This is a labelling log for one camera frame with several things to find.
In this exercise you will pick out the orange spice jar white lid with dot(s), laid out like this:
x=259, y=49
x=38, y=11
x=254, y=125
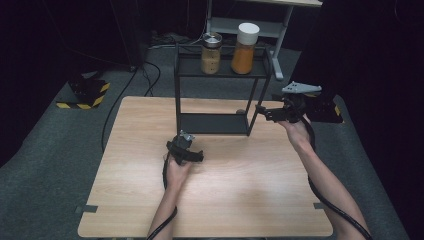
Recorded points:
x=244, y=53

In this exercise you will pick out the black metal two-tier rack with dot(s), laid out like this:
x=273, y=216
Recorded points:
x=213, y=124

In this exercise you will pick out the black curtain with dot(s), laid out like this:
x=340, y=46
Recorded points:
x=320, y=40

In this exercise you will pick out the black stand base yellow corners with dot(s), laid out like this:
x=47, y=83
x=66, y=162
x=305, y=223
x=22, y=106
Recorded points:
x=325, y=111

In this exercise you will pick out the person's left hand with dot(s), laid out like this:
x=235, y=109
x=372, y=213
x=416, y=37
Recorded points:
x=176, y=175

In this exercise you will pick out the grey tape strip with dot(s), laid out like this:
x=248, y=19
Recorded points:
x=86, y=209
x=318, y=205

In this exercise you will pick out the glass jar with silver lid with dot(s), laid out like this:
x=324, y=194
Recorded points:
x=211, y=55

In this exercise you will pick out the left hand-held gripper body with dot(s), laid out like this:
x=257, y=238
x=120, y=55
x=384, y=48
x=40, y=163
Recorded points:
x=181, y=148

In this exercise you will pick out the small grey round object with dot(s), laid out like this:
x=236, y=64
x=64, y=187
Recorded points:
x=240, y=111

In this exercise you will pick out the black yellow striped stand base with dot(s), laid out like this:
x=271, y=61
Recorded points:
x=87, y=91

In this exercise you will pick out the white metal desk frame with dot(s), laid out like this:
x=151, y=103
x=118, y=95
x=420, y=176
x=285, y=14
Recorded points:
x=266, y=29

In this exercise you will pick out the person's right hand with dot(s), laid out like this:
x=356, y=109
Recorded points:
x=296, y=131

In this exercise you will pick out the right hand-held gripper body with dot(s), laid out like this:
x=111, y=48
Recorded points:
x=293, y=106

